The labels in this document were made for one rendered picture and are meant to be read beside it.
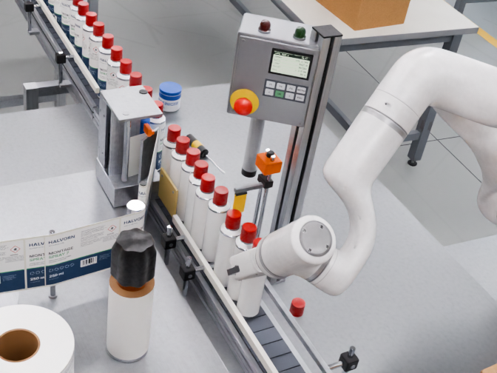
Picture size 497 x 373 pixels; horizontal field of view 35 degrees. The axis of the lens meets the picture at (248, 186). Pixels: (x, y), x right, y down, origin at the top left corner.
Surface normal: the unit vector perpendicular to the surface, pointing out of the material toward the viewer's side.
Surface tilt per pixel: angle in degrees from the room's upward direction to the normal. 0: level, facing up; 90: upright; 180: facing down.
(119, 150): 90
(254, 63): 90
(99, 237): 90
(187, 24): 0
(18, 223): 0
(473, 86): 60
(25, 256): 90
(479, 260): 0
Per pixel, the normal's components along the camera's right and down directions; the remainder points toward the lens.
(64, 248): 0.52, 0.58
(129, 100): 0.14, -0.79
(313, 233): 0.38, -0.26
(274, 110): -0.13, 0.59
